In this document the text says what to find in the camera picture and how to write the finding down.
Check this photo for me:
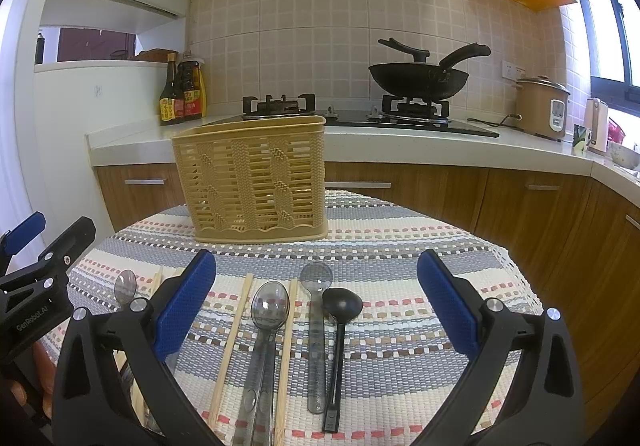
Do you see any wooden chopstick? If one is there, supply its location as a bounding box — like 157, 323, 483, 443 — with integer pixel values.
207, 273, 254, 431
150, 266, 184, 296
273, 278, 299, 446

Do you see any clear grey plastic spoon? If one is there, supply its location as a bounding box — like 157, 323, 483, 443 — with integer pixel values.
232, 281, 290, 445

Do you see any person's left hand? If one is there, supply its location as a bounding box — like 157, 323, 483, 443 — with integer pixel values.
1, 341, 55, 445

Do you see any dark soy sauce bottle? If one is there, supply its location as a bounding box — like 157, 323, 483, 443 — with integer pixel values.
158, 52, 184, 125

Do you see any red label sauce bottle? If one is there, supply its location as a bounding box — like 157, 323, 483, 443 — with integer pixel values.
178, 60, 206, 121

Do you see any tan plastic utensil basket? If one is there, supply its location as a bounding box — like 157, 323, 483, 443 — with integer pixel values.
171, 115, 328, 244

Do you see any striped woven table cloth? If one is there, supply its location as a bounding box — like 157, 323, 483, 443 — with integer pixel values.
37, 188, 546, 446

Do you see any black plastic ladle spoon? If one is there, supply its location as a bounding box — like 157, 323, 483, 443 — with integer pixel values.
322, 288, 363, 434

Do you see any clear ribbed plastic spoon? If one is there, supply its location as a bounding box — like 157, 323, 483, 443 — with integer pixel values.
299, 261, 333, 414

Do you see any green patterned mug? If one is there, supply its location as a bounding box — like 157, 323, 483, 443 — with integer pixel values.
572, 124, 591, 157

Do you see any white electric kettle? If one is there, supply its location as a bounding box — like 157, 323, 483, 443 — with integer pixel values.
584, 98, 608, 154

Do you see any tan rice cooker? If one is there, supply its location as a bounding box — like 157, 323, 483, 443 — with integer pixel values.
515, 75, 570, 140

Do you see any black gas stove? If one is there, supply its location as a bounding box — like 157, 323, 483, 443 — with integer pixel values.
224, 94, 499, 138

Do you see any black wok pan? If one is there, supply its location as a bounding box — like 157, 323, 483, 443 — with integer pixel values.
369, 37, 491, 101

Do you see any black window frame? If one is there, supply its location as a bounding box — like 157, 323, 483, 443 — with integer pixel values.
579, 0, 639, 115

